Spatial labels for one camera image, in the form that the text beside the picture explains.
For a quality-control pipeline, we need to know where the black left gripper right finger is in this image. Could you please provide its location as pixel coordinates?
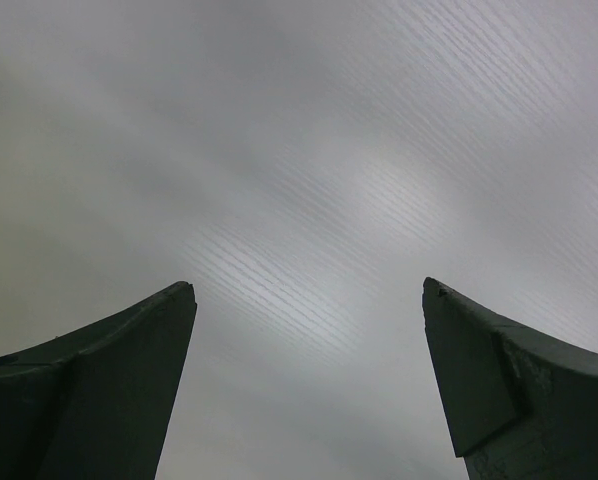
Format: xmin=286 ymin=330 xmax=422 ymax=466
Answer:
xmin=422 ymin=277 xmax=598 ymax=480

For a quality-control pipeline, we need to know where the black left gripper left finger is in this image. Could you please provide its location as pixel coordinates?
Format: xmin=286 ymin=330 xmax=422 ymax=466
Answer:
xmin=0 ymin=282 xmax=197 ymax=479

